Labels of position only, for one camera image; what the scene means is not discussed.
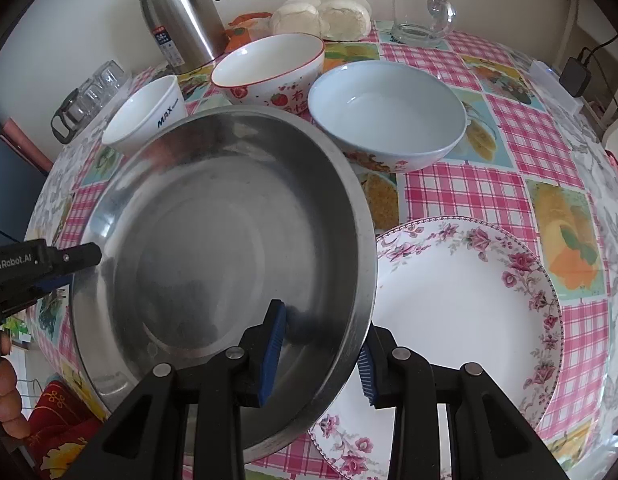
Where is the red rim strawberry bowl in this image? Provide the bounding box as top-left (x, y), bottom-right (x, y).
top-left (210, 33), bottom-right (326, 114)

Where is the white square bowl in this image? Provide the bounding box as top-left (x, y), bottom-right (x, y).
top-left (101, 74), bottom-right (187, 156)

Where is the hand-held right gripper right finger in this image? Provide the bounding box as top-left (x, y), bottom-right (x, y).
top-left (356, 325), bottom-right (572, 480)

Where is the white power strip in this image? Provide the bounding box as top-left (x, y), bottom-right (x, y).
top-left (529, 60), bottom-right (582, 113)

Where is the pink floral white plate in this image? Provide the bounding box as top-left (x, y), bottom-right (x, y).
top-left (309, 216), bottom-right (564, 480)

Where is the dark blue panel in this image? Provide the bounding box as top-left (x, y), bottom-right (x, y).
top-left (0, 132), bottom-right (50, 246)

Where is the person's left hand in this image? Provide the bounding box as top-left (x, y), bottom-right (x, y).
top-left (0, 332), bottom-right (30, 442)

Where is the light blue bowl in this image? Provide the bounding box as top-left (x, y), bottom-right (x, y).
top-left (307, 60), bottom-right (468, 175)

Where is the bag of steamed buns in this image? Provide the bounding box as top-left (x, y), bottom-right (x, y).
top-left (269, 0), bottom-right (374, 42)

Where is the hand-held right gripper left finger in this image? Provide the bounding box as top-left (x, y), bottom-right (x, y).
top-left (39, 300), bottom-right (289, 480)

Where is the clear glass mug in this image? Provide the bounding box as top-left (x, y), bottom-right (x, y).
top-left (390, 0), bottom-right (457, 48)

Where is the glass teapot black handle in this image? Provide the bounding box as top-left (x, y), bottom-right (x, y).
top-left (51, 87), bottom-right (97, 143)

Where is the pink checked tablecloth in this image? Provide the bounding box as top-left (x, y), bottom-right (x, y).
top-left (26, 20), bottom-right (618, 480)

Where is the black charger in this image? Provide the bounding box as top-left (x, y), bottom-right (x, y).
top-left (559, 47), bottom-right (595, 97)

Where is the stainless steel basin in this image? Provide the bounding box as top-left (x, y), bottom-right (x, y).
top-left (70, 106), bottom-right (379, 465)

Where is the black cable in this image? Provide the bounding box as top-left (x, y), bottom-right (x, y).
top-left (586, 34), bottom-right (618, 56)

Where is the orange snack packet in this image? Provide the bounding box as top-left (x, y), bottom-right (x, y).
top-left (224, 11), bottom-right (275, 53)

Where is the red floral cushion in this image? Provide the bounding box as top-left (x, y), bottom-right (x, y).
top-left (24, 380), bottom-right (110, 480)

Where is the clear drinking glass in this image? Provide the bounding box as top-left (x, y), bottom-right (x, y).
top-left (100, 60), bottom-right (133, 93)
top-left (81, 76), bottom-right (114, 111)

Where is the stainless steel thermos jug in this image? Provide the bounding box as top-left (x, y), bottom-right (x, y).
top-left (132, 0), bottom-right (229, 76)

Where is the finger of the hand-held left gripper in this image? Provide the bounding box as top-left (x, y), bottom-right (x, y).
top-left (48, 242), bottom-right (102, 281)

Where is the pink panel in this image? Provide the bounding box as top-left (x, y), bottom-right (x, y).
top-left (4, 120), bottom-right (54, 176)

